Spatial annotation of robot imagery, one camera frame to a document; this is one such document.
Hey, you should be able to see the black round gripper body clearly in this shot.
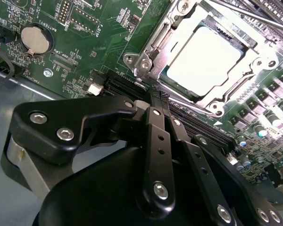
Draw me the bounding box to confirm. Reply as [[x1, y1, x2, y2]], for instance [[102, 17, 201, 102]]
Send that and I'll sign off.
[[32, 145, 215, 226]]

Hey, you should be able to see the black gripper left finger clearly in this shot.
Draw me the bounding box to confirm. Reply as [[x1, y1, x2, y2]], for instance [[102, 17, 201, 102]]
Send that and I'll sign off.
[[13, 86, 177, 214]]

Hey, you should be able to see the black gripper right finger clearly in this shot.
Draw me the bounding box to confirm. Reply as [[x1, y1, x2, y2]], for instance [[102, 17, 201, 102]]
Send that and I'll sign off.
[[160, 93, 283, 226]]

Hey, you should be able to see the metal socket cover frame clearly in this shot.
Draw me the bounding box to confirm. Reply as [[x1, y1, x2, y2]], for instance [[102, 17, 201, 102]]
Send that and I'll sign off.
[[142, 3, 280, 115]]

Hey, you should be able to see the silver topped CPU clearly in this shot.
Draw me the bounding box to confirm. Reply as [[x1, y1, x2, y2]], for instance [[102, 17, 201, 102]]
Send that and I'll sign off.
[[165, 25, 246, 97]]

